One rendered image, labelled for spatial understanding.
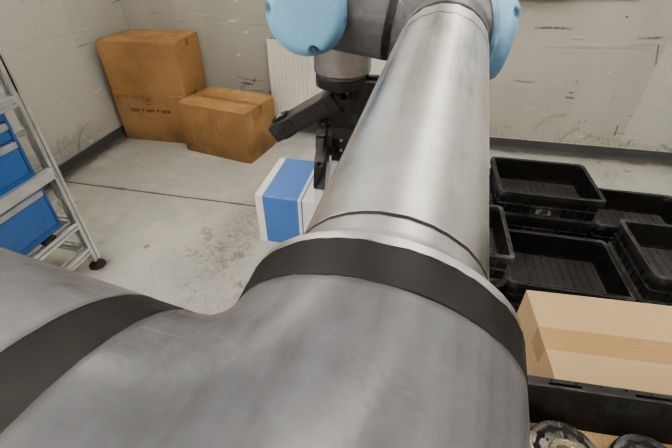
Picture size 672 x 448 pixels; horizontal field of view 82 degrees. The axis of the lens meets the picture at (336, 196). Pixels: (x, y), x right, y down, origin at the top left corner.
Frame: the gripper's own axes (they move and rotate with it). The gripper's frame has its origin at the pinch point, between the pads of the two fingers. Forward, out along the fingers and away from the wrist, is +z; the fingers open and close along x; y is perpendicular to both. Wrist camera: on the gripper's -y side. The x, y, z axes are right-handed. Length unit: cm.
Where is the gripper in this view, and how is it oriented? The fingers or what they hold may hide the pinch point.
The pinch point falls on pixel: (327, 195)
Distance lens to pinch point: 63.1
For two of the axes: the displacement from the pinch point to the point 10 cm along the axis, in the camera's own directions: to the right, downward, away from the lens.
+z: -0.1, 8.2, 5.7
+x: 2.1, -5.6, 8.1
